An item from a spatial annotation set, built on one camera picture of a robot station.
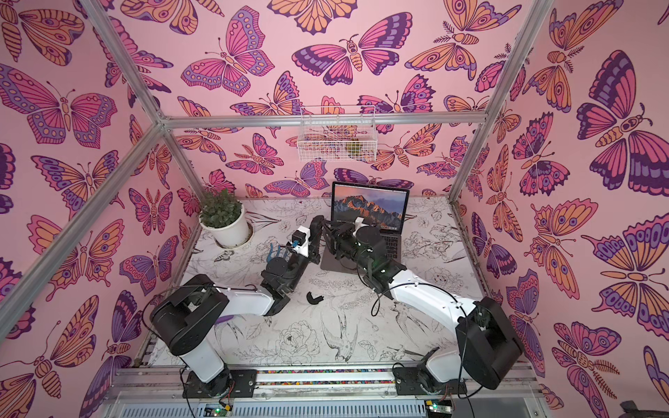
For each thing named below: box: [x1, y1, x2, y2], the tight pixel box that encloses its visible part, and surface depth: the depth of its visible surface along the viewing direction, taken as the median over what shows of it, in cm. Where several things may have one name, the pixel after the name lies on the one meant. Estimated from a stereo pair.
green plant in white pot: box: [198, 188, 250, 247], surface depth 97 cm
